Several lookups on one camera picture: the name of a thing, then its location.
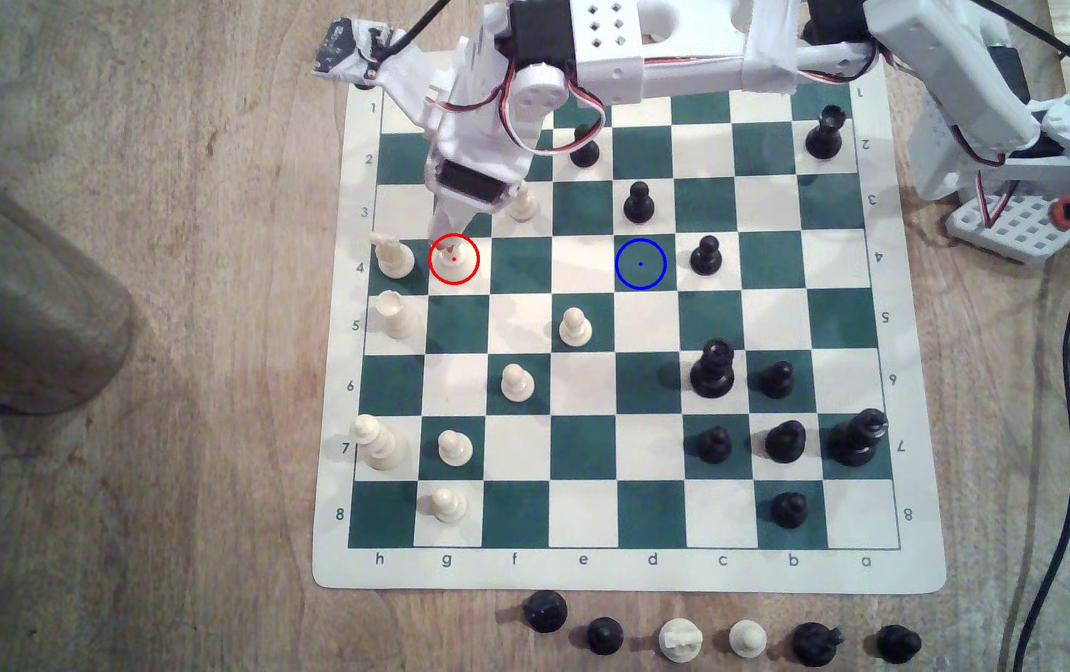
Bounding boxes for green white chessboard mat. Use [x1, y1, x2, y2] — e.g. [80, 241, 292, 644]
[311, 37, 949, 595]

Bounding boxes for captured white rook bottom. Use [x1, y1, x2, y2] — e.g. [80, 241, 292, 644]
[658, 618, 705, 664]

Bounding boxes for thin black camera cable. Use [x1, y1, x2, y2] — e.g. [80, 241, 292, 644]
[368, 0, 454, 65]

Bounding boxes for black rook chess piece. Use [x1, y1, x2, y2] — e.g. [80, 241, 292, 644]
[804, 105, 848, 160]

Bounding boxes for white queen chess piece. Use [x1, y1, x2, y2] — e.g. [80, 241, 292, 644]
[432, 233, 480, 283]

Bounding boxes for black queen chess piece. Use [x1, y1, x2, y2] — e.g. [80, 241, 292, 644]
[690, 340, 736, 399]

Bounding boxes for black knight chess piece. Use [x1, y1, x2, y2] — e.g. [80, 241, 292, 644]
[792, 622, 846, 668]

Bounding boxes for white king chess piece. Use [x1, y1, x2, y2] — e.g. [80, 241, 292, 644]
[350, 413, 410, 472]

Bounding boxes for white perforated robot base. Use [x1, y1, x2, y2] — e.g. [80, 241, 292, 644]
[946, 182, 1070, 265]

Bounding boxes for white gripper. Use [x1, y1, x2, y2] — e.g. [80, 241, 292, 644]
[421, 7, 564, 246]

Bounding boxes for black bishop chess piece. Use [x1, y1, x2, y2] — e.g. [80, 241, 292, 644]
[764, 420, 807, 464]

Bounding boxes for taped gripper camera module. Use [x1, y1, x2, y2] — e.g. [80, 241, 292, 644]
[312, 17, 405, 82]

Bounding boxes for white rook chess piece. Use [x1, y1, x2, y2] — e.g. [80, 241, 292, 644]
[374, 290, 421, 340]

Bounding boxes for black king chess piece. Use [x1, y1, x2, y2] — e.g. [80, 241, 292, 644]
[827, 408, 891, 468]

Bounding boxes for white knight chess piece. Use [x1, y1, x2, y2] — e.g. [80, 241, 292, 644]
[368, 231, 416, 279]

